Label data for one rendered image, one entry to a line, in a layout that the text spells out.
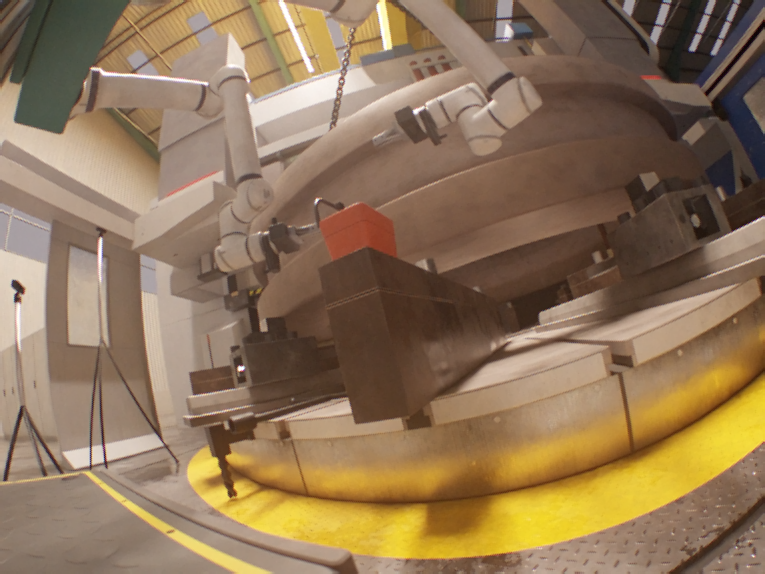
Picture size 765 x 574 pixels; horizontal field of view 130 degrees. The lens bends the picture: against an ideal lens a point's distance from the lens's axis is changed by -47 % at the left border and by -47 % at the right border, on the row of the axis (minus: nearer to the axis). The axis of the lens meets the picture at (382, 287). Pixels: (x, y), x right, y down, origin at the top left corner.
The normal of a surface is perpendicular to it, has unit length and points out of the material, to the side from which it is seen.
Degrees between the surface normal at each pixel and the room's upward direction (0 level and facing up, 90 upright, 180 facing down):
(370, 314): 90
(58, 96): 180
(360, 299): 90
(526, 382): 90
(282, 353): 90
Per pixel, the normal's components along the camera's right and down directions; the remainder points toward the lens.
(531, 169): -0.24, -0.15
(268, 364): 0.62, -0.33
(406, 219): -0.46, -0.08
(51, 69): 0.25, 0.94
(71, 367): 0.96, -0.27
